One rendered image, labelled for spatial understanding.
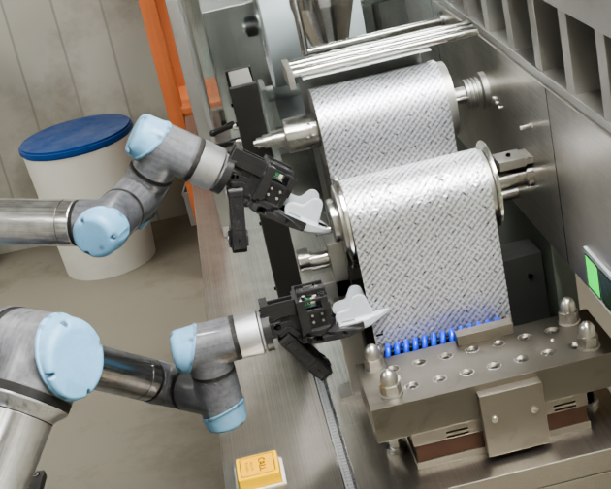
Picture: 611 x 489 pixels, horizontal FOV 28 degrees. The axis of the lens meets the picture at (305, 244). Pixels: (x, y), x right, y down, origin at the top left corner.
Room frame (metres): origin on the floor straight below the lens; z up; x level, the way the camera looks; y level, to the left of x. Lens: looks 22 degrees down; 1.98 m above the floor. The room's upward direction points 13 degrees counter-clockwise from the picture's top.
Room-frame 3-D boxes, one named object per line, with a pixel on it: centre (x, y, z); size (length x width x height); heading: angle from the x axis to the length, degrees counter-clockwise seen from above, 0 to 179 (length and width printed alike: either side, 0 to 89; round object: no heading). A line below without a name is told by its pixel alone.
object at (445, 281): (1.84, -0.20, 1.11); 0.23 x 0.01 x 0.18; 92
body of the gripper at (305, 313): (1.83, 0.04, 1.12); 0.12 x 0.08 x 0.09; 92
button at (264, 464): (1.72, 0.16, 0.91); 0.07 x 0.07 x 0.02; 2
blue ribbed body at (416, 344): (1.81, -0.20, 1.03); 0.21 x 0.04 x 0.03; 92
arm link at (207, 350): (1.82, 0.20, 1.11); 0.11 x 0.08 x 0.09; 92
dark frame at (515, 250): (1.94, -0.23, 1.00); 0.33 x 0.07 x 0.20; 92
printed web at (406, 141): (2.03, -0.19, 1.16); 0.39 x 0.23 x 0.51; 2
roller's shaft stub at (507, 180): (1.90, -0.36, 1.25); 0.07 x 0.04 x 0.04; 92
